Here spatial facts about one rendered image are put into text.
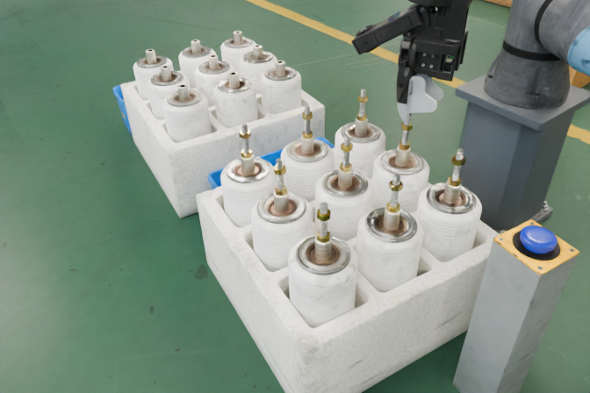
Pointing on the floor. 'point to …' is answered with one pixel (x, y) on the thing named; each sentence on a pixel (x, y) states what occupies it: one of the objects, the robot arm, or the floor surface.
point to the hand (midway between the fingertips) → (404, 114)
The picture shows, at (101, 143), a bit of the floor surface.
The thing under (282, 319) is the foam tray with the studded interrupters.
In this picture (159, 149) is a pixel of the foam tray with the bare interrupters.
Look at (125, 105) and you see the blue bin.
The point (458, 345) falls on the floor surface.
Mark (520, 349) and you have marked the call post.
